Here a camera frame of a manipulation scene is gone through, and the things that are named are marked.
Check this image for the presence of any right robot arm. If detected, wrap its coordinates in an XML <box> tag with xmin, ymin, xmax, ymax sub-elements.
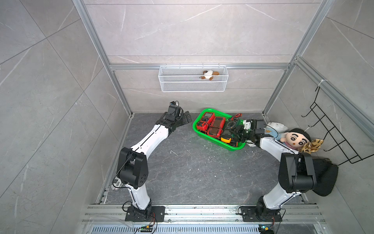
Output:
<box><xmin>230</xmin><ymin>119</ymin><xmax>317</xmax><ymax>221</ymax></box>

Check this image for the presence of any leopard print cloth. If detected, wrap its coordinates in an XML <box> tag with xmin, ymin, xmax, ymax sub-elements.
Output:
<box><xmin>299</xmin><ymin>139</ymin><xmax>324</xmax><ymax>154</ymax></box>

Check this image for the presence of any dark green multimeter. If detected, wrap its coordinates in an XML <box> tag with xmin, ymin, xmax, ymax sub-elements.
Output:
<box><xmin>221</xmin><ymin>113</ymin><xmax>242</xmax><ymax>139</ymax></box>

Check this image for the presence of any yellow multimeter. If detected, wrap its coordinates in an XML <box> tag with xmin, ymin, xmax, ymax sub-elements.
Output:
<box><xmin>221</xmin><ymin>133</ymin><xmax>233</xmax><ymax>144</ymax></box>

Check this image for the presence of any black wire wall rack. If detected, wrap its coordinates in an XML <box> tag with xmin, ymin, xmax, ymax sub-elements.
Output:
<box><xmin>302</xmin><ymin>87</ymin><xmax>374</xmax><ymax>166</ymax></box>

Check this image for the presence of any white wire wall basket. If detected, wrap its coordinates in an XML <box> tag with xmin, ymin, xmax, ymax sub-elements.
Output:
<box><xmin>158</xmin><ymin>65</ymin><xmax>229</xmax><ymax>92</ymax></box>

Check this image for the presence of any red multimeter case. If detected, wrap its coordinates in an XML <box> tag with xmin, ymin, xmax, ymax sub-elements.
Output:
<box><xmin>207</xmin><ymin>117</ymin><xmax>226</xmax><ymax>138</ymax></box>

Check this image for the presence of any cartoon boy plush doll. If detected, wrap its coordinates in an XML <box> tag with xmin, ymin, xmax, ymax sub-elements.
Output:
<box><xmin>279</xmin><ymin>128</ymin><xmax>311</xmax><ymax>151</ymax></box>

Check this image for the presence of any small brown white plush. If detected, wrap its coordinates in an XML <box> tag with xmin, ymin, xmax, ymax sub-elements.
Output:
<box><xmin>200</xmin><ymin>70</ymin><xmax>220</xmax><ymax>81</ymax></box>

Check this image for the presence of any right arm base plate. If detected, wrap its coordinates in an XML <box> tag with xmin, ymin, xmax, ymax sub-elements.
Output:
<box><xmin>238</xmin><ymin>206</ymin><xmax>282</xmax><ymax>222</ymax></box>

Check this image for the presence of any red multimeter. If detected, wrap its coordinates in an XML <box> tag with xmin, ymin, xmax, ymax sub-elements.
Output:
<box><xmin>197</xmin><ymin>112</ymin><xmax>215</xmax><ymax>132</ymax></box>

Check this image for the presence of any green plastic basket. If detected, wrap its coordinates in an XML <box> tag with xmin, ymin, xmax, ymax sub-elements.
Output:
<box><xmin>192</xmin><ymin>108</ymin><xmax>246</xmax><ymax>151</ymax></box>

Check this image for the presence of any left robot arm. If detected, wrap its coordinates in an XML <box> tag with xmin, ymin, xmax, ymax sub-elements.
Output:
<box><xmin>111</xmin><ymin>101</ymin><xmax>192</xmax><ymax>212</ymax></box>

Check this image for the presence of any black fabric bag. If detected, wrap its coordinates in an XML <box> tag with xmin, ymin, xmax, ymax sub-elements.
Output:
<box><xmin>313</xmin><ymin>159</ymin><xmax>339</xmax><ymax>197</ymax></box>

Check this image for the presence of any white black patterned tool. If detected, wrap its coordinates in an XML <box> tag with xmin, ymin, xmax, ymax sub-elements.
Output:
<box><xmin>111</xmin><ymin>177</ymin><xmax>123</xmax><ymax>191</ymax></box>

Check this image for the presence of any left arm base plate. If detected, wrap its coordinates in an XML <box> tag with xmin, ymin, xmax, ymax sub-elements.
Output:
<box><xmin>125</xmin><ymin>205</ymin><xmax>165</xmax><ymax>222</ymax></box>

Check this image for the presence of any white blue plush bear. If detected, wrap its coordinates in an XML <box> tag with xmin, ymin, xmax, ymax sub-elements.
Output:
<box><xmin>246</xmin><ymin>122</ymin><xmax>289</xmax><ymax>147</ymax></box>

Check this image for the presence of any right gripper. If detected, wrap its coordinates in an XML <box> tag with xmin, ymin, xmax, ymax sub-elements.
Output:
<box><xmin>229</xmin><ymin>125</ymin><xmax>254</xmax><ymax>142</ymax></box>

